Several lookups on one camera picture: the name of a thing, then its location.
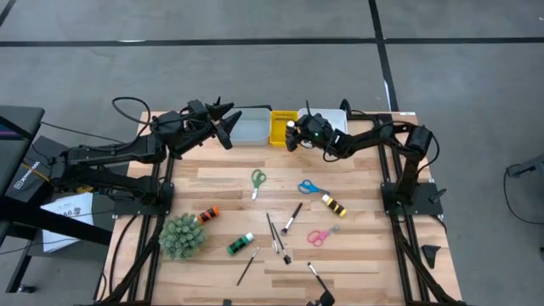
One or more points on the white paper sheet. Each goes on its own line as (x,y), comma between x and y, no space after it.
(64,225)

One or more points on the orange black-striped paint bottle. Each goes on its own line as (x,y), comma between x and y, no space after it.
(208,214)

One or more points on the long thin black paintbrush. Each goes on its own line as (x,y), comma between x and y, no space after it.
(247,267)

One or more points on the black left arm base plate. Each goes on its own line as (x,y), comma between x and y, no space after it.
(127,208)

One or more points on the black bristle brush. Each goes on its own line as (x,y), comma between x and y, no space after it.
(281,244)

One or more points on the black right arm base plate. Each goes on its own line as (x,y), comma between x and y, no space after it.
(425,206)

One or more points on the green artificial plant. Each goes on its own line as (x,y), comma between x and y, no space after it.
(182,236)

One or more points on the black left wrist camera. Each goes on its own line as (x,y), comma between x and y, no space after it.
(224,138)

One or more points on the black plastic bracket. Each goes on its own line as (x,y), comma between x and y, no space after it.
(430,255)

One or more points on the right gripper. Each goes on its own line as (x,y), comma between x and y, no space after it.
(316,129)

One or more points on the grey plastic bin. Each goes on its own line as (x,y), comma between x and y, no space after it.
(255,127)

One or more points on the yellow plastic basket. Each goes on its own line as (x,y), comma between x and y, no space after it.
(278,127)

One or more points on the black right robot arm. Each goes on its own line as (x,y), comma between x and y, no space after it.
(382,134)

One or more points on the black bulky device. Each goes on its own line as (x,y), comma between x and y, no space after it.
(323,298)

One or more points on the purple paint bottle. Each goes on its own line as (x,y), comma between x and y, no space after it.
(290,124)

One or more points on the fluffy grey makeup brush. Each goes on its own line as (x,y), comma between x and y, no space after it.
(291,221)

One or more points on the black aluminium table frame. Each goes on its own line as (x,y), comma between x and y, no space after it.
(154,263)

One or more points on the black monitor stand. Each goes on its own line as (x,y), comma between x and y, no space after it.
(51,221)

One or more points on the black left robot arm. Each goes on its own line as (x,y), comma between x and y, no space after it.
(106,153)

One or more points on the green black-striped paint bottle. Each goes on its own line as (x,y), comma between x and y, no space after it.
(239,244)

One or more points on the white plastic bin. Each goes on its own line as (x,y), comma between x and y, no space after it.
(336,117)

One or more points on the flat silver-ferrule brush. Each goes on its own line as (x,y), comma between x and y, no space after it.
(272,233)

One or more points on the black caster wheel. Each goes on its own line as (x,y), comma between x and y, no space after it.
(26,289)

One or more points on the small white-tipped paintbrush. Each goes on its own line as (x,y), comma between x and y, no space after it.
(316,275)

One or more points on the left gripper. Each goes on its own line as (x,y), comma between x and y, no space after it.
(200,123)

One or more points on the black cardboard box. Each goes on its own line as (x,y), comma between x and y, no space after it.
(38,166)

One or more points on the yellow black-striped paint bottle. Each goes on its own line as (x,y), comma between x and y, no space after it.
(334,206)

